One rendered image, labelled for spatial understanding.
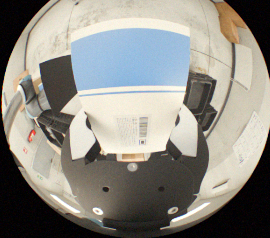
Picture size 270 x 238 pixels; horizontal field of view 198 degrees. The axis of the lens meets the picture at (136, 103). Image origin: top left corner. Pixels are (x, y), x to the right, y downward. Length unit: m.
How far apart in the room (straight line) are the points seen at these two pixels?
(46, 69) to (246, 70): 2.82
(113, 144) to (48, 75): 0.43
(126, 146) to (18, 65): 3.73
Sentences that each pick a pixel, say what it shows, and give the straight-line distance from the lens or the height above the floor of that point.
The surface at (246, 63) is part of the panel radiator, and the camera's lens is 2.53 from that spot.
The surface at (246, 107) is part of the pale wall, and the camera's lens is 2.57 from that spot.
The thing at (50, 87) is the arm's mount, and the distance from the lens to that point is 0.49.
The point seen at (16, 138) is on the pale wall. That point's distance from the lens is 3.61.
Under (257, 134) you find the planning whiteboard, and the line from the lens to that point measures 2.60.
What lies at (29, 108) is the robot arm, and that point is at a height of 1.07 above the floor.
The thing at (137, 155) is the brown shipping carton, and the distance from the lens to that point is 0.96.
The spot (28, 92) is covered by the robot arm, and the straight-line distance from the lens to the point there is 0.57.
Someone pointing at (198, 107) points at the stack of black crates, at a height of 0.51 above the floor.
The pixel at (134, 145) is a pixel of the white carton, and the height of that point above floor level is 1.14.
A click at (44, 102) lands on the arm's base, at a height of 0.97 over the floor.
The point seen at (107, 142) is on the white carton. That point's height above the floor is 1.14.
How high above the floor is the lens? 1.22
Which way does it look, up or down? 58 degrees down
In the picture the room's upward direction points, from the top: 175 degrees clockwise
